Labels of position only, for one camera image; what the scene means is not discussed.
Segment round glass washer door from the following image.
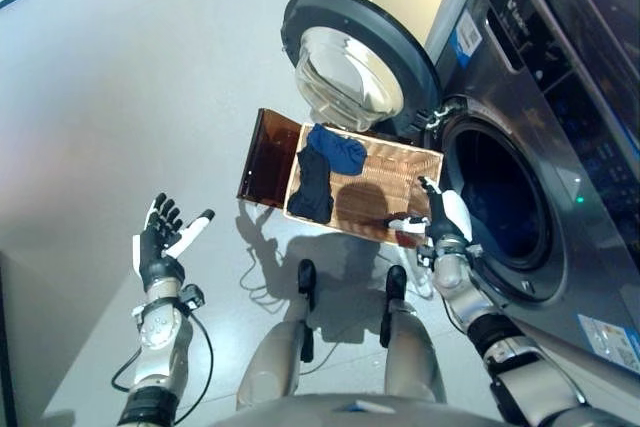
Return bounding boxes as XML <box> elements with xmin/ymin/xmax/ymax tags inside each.
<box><xmin>279</xmin><ymin>0</ymin><xmax>444</xmax><ymax>141</ymax></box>

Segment blue garment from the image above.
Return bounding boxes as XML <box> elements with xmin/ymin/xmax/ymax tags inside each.
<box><xmin>305</xmin><ymin>124</ymin><xmax>369</xmax><ymax>177</ymax></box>

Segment grey robot torso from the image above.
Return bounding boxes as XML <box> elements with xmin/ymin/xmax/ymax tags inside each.
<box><xmin>209</xmin><ymin>391</ymin><xmax>506</xmax><ymax>427</ymax></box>

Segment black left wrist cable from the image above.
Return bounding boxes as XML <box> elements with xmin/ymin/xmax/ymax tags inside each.
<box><xmin>110</xmin><ymin>314</ymin><xmax>215</xmax><ymax>421</ymax></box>

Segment dark navy garment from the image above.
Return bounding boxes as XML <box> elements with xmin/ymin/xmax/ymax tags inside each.
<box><xmin>287</xmin><ymin>146</ymin><xmax>335</xmax><ymax>225</ymax></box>

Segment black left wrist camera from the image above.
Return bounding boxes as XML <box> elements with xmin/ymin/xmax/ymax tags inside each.
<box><xmin>179</xmin><ymin>284</ymin><xmax>206</xmax><ymax>311</ymax></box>

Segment wicker laundry basket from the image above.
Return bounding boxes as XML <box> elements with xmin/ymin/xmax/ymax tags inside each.
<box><xmin>282</xmin><ymin>121</ymin><xmax>445</xmax><ymax>250</ymax></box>

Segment dark stacked dryer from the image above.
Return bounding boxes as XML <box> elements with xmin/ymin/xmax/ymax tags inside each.
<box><xmin>514</xmin><ymin>0</ymin><xmax>640</xmax><ymax>128</ymax></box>

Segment blue energy label sticker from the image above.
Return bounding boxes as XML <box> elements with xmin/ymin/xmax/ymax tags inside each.
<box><xmin>447</xmin><ymin>10</ymin><xmax>484</xmax><ymax>68</ymax></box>

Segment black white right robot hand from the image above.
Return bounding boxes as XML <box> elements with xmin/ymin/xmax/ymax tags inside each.
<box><xmin>387</xmin><ymin>175</ymin><xmax>474</xmax><ymax>248</ymax></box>

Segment grey washing machine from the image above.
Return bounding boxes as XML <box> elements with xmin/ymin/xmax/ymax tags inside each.
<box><xmin>409</xmin><ymin>0</ymin><xmax>640</xmax><ymax>363</ymax></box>

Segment silver right robot leg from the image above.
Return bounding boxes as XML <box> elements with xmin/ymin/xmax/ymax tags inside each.
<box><xmin>379</xmin><ymin>264</ymin><xmax>447</xmax><ymax>404</ymax></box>

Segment silver robot leg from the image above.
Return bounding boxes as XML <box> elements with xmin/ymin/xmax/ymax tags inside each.
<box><xmin>379</xmin><ymin>264</ymin><xmax>447</xmax><ymax>404</ymax></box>
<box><xmin>235</xmin><ymin>258</ymin><xmax>317</xmax><ymax>411</ymax></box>

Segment white blue notice sticker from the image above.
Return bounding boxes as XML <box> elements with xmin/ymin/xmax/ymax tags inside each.
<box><xmin>577</xmin><ymin>314</ymin><xmax>640</xmax><ymax>373</ymax></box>

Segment silver left robot leg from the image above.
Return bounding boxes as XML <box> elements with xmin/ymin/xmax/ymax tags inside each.
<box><xmin>235</xmin><ymin>258</ymin><xmax>317</xmax><ymax>411</ymax></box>

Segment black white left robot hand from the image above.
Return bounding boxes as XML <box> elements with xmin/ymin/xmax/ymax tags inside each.
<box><xmin>132</xmin><ymin>191</ymin><xmax>216</xmax><ymax>293</ymax></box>

